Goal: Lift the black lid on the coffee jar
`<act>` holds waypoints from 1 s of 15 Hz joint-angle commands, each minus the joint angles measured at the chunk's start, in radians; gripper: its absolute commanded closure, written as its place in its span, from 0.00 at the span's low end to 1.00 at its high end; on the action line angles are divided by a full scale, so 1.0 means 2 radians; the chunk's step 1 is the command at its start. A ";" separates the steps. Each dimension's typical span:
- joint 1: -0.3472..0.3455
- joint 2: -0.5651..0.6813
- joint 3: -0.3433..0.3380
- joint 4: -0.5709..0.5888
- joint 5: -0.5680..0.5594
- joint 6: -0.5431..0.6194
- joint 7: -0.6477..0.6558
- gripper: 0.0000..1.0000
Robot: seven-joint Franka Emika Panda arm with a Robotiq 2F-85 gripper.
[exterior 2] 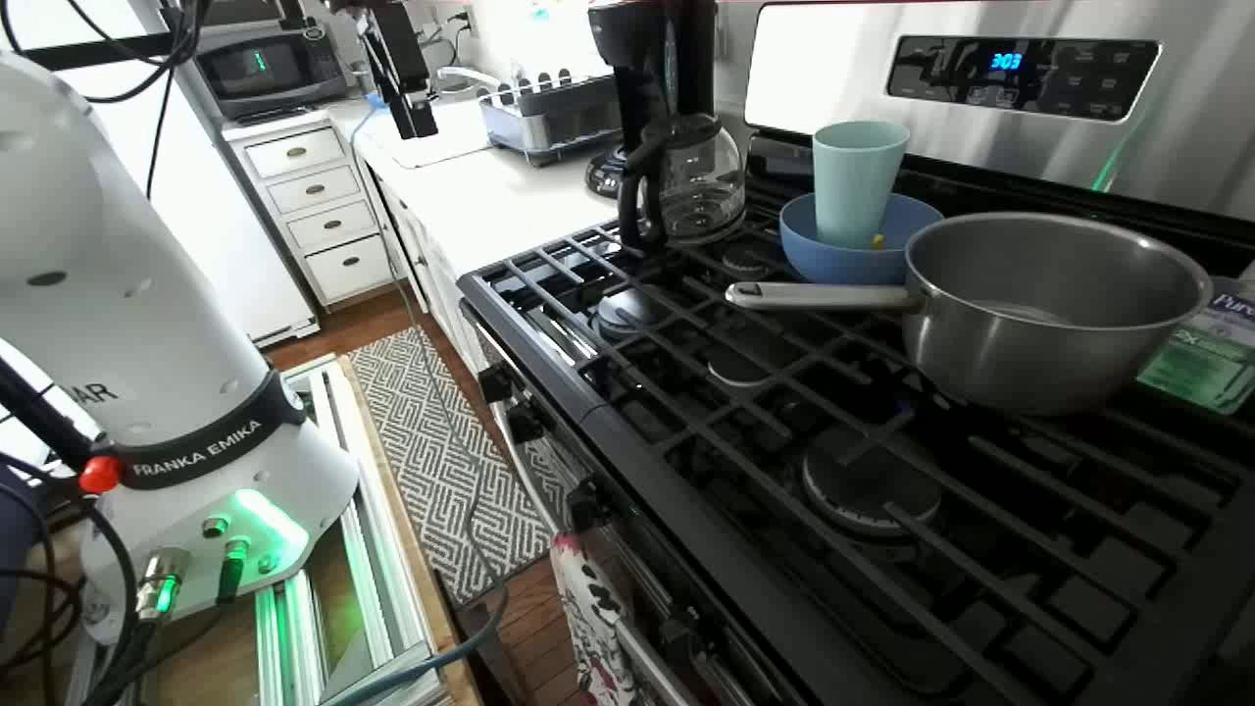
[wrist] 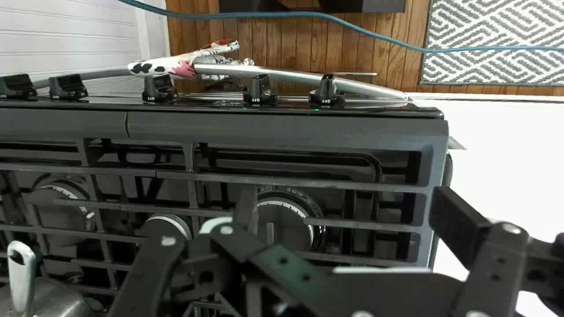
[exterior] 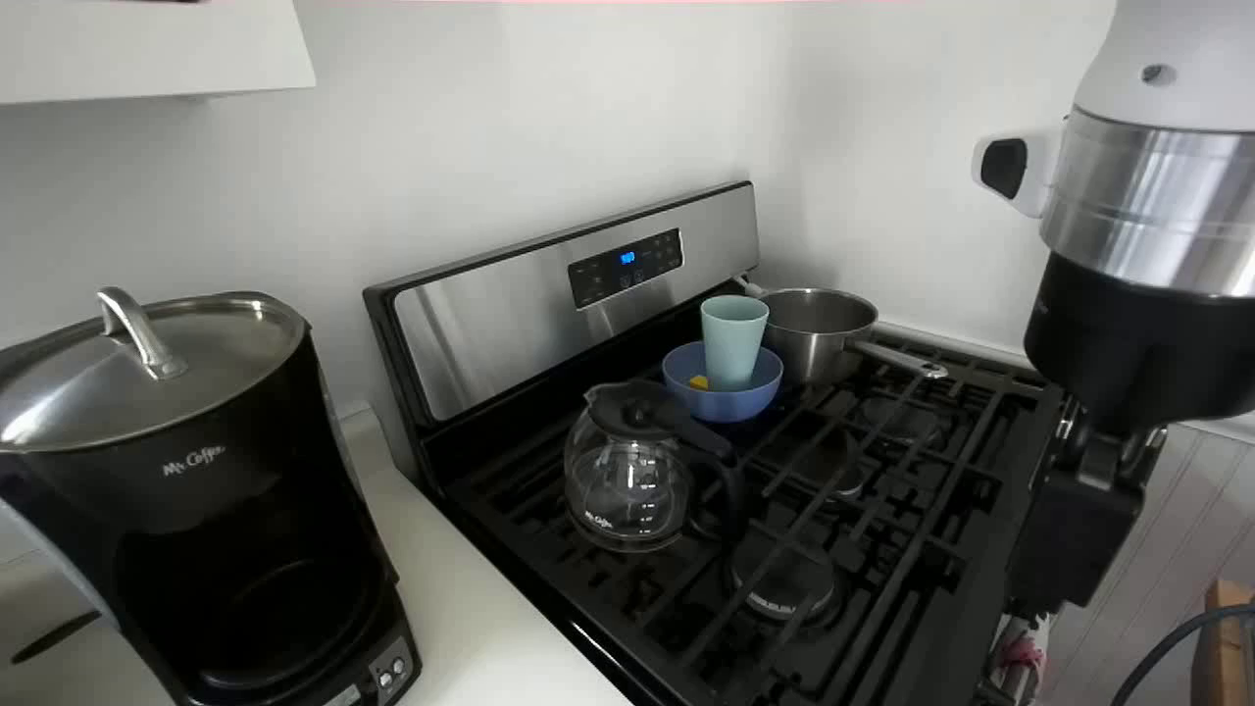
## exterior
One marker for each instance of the black coffee jar lid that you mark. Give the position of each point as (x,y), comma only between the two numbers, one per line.
(630,397)

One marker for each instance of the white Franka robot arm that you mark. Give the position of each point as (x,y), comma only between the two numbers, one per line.
(1151,197)

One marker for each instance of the glass coffee jar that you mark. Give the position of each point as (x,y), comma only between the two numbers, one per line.
(630,492)

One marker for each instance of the black coffee maker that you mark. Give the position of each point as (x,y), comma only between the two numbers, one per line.
(196,590)

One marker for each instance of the steel pot lid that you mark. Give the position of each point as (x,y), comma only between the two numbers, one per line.
(130,380)

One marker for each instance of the small yellow item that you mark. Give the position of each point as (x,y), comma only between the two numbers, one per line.
(701,382)

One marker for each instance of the teal plastic cup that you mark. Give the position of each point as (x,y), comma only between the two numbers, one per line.
(730,338)

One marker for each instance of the black gas stove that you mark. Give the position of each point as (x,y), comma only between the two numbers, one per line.
(522,316)

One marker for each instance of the blue bowl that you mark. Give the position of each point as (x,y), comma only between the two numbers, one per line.
(752,386)

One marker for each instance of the steel saucepan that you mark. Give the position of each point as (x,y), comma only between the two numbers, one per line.
(816,327)

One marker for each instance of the red white dish towel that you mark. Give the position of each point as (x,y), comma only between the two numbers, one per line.
(1016,659)

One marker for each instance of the wooden board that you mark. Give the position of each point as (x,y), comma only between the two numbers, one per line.
(1230,670)

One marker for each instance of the white wall cabinet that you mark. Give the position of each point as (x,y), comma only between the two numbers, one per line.
(143,45)

